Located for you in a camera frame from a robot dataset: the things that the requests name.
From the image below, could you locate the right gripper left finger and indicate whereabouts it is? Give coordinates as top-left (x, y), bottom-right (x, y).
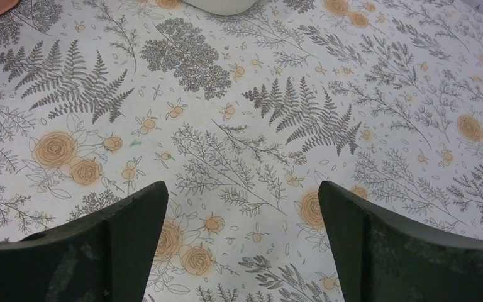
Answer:
top-left (0, 181), bottom-right (169, 301)

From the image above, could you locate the floral table mat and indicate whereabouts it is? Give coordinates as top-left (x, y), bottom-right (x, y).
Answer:
top-left (0, 1), bottom-right (483, 301)

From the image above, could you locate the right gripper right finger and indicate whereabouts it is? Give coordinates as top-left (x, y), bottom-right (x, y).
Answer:
top-left (318, 181), bottom-right (483, 301)

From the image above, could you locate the white vegetable tray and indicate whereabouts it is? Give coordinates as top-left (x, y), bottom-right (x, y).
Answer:
top-left (184, 0), bottom-right (257, 16)

